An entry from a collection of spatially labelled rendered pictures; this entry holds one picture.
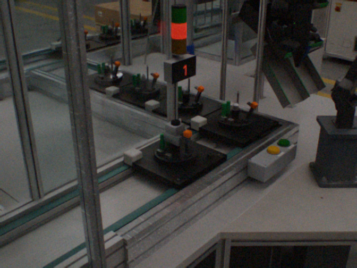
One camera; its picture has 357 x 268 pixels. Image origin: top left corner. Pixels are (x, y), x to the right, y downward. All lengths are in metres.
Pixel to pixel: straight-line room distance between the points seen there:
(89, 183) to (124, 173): 0.53
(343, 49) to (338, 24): 0.31
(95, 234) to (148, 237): 0.24
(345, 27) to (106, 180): 4.77
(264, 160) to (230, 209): 0.20
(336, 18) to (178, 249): 4.90
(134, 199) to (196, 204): 0.19
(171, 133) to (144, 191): 0.20
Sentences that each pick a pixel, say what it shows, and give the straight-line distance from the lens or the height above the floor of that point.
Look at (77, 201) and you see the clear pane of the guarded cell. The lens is 0.92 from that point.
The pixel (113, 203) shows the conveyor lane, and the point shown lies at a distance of 1.33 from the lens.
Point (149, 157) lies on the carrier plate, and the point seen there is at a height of 0.97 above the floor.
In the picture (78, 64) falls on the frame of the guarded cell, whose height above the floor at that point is 1.44.
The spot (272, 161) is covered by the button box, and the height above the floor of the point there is 0.96.
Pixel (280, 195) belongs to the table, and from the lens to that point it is 1.48.
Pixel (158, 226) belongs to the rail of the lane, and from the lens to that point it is 1.21.
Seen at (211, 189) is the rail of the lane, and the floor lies 0.94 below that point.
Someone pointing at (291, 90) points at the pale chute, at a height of 1.03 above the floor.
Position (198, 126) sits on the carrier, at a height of 0.97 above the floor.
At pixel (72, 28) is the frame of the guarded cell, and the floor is 1.51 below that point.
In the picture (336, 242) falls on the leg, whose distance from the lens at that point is 1.44.
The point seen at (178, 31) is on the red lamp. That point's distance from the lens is 1.46.
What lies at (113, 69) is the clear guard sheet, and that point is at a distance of 1.35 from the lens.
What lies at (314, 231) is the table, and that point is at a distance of 1.36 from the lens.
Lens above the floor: 1.68
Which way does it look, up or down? 26 degrees down
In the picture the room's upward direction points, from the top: straight up
